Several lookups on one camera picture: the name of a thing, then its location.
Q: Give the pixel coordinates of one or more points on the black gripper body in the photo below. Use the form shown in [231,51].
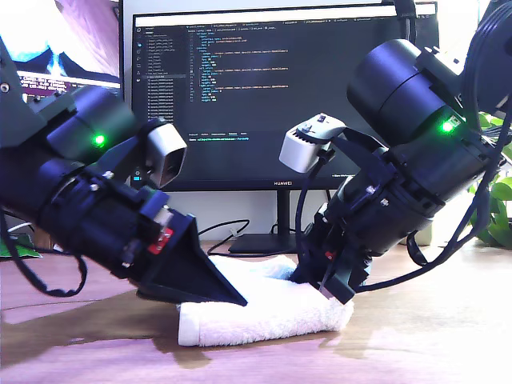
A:
[376,216]
[100,224]

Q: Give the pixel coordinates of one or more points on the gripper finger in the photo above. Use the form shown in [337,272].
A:
[188,276]
[314,260]

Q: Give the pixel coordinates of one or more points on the pastel printed tea towel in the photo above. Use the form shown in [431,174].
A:
[264,320]

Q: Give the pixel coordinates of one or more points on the brown cardboard box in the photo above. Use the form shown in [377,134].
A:
[42,240]

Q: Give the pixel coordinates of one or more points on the green foil packet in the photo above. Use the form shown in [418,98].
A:
[20,250]

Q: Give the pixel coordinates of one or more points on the green leafy houseplant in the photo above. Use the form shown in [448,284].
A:
[498,224]

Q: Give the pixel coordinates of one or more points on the black Huawei monitor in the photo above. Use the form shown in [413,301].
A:
[248,100]

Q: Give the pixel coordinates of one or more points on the black monitor showing terminal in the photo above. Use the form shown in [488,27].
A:
[92,40]

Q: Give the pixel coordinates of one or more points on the black headphones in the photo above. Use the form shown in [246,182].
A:
[406,16]

